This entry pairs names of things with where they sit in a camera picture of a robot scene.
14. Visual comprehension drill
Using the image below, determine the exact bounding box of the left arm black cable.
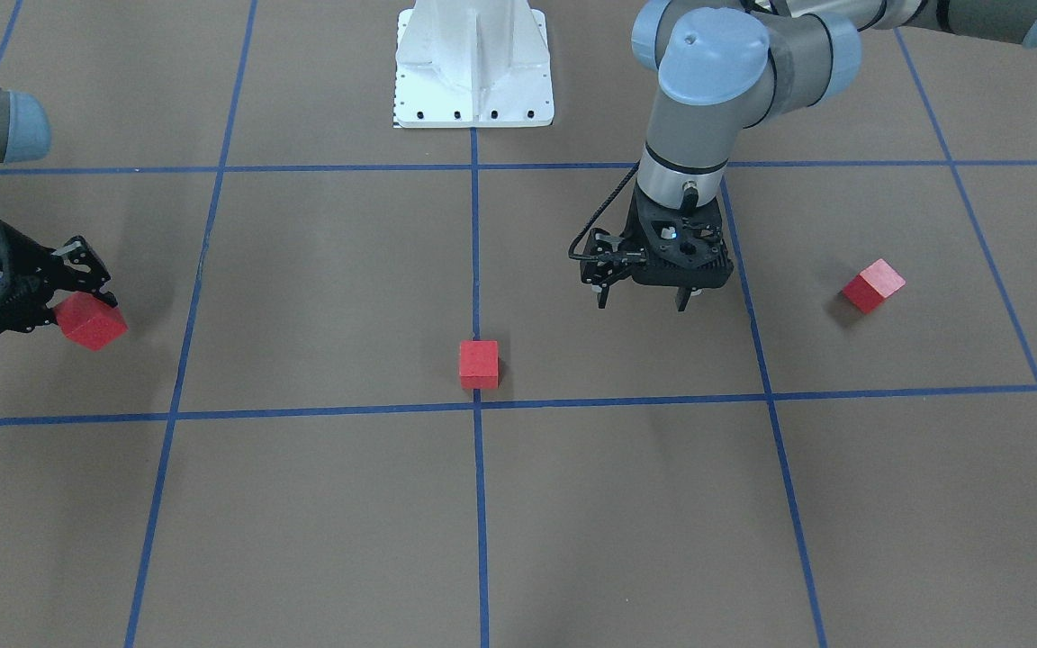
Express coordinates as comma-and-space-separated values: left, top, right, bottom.
569, 162, 644, 264

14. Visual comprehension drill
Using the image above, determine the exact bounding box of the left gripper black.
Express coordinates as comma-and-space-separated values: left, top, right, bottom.
596, 187, 735, 312

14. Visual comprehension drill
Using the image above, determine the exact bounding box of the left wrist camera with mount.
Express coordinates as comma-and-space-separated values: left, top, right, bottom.
580, 227, 645, 287

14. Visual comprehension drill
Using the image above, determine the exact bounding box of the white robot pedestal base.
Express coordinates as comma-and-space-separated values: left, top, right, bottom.
392, 1, 555, 129

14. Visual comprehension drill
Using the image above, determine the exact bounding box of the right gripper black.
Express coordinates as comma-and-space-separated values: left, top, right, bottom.
0, 221, 119, 335

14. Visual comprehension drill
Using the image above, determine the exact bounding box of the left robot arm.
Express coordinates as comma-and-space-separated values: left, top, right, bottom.
568, 1, 1037, 311

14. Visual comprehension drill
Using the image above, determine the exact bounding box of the red block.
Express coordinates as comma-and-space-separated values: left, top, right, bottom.
841, 258, 906, 313
458, 340, 501, 390
60, 292, 129, 350

